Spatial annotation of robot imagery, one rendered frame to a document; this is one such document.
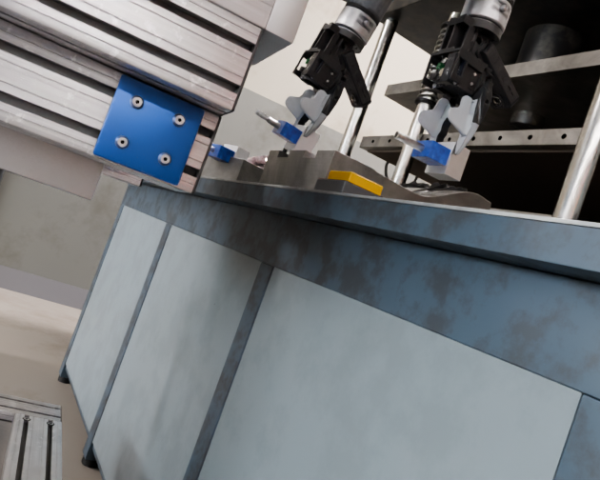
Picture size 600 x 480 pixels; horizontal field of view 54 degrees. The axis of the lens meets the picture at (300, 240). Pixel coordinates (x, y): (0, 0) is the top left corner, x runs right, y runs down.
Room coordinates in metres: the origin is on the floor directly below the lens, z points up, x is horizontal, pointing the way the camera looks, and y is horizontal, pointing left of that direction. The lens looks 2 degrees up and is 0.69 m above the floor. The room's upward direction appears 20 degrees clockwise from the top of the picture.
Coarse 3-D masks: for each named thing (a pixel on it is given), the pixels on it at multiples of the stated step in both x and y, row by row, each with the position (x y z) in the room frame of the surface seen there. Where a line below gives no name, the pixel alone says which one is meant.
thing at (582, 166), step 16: (384, 32) 2.45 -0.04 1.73; (384, 48) 2.45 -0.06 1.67; (368, 80) 2.45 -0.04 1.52; (592, 96) 1.47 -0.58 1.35; (352, 112) 2.46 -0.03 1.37; (592, 112) 1.45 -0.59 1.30; (352, 128) 2.45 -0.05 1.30; (592, 128) 1.44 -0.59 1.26; (352, 144) 2.46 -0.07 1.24; (576, 144) 1.47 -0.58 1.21; (592, 144) 1.43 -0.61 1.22; (576, 160) 1.45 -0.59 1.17; (592, 160) 1.43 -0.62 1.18; (576, 176) 1.44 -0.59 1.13; (560, 192) 1.46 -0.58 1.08; (576, 192) 1.43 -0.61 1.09; (560, 208) 1.45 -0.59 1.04; (576, 208) 1.43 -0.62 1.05
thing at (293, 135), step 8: (256, 112) 1.09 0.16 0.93; (272, 120) 1.10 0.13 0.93; (280, 120) 1.12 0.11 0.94; (280, 128) 1.11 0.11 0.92; (288, 128) 1.10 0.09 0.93; (296, 128) 1.11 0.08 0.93; (304, 128) 1.12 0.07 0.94; (280, 136) 1.13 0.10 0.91; (288, 136) 1.11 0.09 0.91; (296, 136) 1.11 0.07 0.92; (312, 136) 1.12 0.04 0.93; (288, 144) 1.15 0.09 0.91; (296, 144) 1.12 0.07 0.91; (304, 144) 1.12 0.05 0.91; (312, 144) 1.13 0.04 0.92
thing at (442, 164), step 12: (396, 132) 0.90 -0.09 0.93; (408, 144) 0.90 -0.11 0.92; (420, 144) 0.91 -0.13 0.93; (432, 144) 0.90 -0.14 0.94; (444, 144) 0.94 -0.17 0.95; (420, 156) 0.92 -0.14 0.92; (432, 156) 0.91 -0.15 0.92; (444, 156) 0.92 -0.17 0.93; (456, 156) 0.92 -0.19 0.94; (468, 156) 0.93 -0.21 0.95; (432, 168) 0.95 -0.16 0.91; (444, 168) 0.92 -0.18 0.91; (456, 168) 0.93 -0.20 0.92; (444, 180) 0.97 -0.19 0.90; (456, 180) 0.94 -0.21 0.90
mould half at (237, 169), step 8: (208, 160) 1.28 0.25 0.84; (232, 160) 1.23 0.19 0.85; (240, 160) 1.21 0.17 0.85; (208, 168) 1.28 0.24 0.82; (216, 168) 1.26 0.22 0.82; (224, 168) 1.24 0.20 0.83; (232, 168) 1.22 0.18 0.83; (240, 168) 1.20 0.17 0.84; (248, 168) 1.22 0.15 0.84; (256, 168) 1.23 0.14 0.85; (208, 176) 1.27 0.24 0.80; (216, 176) 1.25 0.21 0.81; (224, 176) 1.23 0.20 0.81; (232, 176) 1.21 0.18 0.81; (240, 176) 1.21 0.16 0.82; (248, 176) 1.22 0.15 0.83; (256, 176) 1.24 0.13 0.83
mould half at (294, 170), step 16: (272, 160) 1.17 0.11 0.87; (288, 160) 1.11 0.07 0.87; (304, 160) 1.05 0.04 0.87; (320, 160) 1.00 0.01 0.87; (336, 160) 0.97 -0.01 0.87; (352, 160) 0.98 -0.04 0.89; (272, 176) 1.14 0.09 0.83; (288, 176) 1.08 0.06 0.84; (304, 176) 1.03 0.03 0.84; (320, 176) 0.98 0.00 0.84; (368, 176) 1.00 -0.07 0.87; (384, 176) 1.02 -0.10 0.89; (384, 192) 1.02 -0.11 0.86; (400, 192) 1.04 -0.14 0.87; (432, 192) 1.13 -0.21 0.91; (448, 192) 1.11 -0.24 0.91; (464, 192) 1.11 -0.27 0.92; (480, 208) 1.13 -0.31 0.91
